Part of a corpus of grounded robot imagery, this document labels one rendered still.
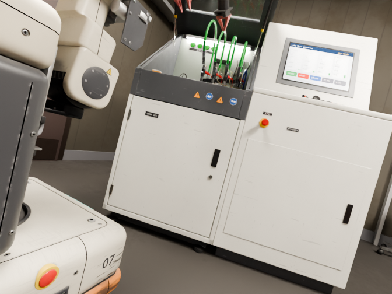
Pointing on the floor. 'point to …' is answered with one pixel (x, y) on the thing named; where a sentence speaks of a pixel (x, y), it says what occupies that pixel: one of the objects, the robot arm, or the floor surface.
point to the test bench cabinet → (199, 241)
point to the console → (303, 172)
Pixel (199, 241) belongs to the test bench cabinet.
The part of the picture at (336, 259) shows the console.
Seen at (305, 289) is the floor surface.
